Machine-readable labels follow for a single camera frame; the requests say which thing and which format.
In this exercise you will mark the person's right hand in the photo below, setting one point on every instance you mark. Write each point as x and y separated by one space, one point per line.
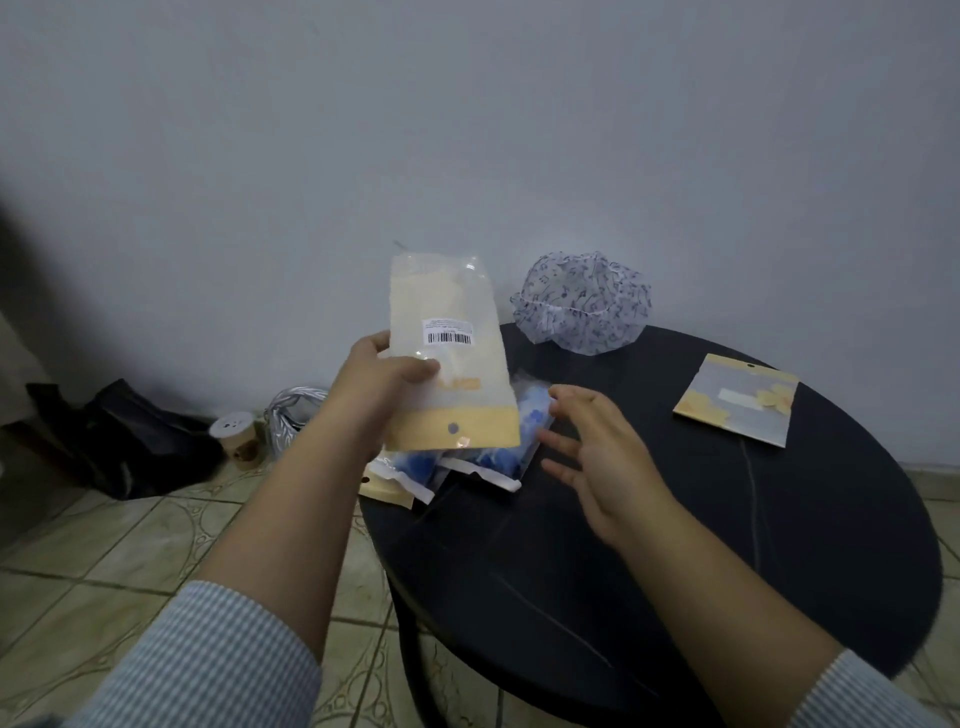
615 480

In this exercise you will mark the person's left hand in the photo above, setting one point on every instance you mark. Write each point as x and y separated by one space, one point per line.
360 405

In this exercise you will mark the blue flower shower cap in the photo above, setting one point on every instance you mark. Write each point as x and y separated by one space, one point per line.
532 409
416 465

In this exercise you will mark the cream packet with barcode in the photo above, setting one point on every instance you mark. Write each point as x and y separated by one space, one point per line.
386 491

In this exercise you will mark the yellow-edged packet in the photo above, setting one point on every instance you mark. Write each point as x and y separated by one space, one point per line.
450 300

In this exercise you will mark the stack of yellow small pouches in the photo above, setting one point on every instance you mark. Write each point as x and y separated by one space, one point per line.
735 401

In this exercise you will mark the person's left forearm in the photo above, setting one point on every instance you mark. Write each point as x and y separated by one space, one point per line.
277 540

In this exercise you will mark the person's right forearm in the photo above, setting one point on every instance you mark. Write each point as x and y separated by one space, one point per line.
735 622

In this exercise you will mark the silver quilted handbag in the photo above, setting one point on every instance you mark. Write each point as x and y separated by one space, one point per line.
289 420

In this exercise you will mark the ribbon spool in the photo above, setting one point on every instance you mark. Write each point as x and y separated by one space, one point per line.
236 439

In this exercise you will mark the black round side table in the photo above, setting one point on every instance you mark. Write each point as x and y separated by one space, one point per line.
750 540

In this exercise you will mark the black bag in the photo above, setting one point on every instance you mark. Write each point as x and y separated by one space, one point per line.
127 442

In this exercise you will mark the beige fabric drape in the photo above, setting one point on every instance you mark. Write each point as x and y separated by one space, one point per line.
19 375

